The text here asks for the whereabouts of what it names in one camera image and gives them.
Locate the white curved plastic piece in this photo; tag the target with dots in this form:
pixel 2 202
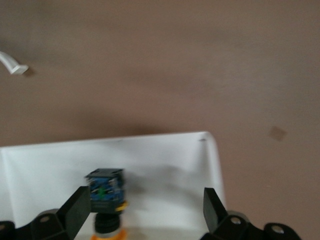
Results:
pixel 15 68

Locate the white plastic drawer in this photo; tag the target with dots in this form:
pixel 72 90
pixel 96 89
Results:
pixel 50 170

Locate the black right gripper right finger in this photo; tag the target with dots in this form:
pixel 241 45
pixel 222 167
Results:
pixel 215 215

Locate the yellow push button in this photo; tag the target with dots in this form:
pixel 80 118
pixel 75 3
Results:
pixel 107 190

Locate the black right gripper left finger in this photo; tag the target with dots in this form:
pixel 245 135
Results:
pixel 72 212

